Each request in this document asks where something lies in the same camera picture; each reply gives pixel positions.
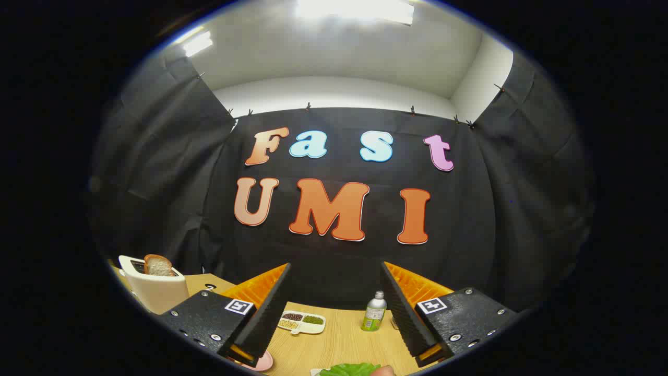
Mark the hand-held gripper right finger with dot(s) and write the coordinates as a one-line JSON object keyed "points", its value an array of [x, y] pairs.
{"points": [[404, 313]]}

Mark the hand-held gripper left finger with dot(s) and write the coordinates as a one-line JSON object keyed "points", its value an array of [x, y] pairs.
{"points": [[271, 313]]}

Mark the green lettuce leaf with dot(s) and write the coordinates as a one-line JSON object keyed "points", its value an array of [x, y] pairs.
{"points": [[349, 370]]}

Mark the round-topped bread slice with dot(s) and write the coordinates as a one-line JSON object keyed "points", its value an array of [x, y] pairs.
{"points": [[158, 266]]}

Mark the pile of yellow soybeans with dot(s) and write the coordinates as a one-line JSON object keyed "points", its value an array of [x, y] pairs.
{"points": [[288, 324]]}

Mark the pile of dark red beans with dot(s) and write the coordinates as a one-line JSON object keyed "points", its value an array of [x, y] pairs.
{"points": [[293, 317]]}

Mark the silver bottle with green label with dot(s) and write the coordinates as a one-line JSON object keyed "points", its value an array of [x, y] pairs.
{"points": [[373, 316]]}

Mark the white divided dish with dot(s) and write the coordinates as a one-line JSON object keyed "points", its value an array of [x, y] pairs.
{"points": [[309, 328]]}

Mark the pile of green mung beans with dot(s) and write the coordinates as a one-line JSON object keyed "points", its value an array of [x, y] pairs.
{"points": [[313, 320]]}

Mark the pink round plate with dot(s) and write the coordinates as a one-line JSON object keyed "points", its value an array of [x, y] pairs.
{"points": [[264, 362]]}

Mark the white square plate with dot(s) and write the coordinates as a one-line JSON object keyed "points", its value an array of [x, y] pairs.
{"points": [[315, 372]]}

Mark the cream white toaster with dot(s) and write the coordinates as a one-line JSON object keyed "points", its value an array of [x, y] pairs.
{"points": [[156, 295]]}

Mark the black backdrop cloth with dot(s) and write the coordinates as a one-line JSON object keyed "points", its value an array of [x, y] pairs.
{"points": [[469, 209]]}

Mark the small ceiling light panel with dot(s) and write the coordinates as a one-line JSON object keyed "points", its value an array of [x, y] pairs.
{"points": [[198, 44]]}

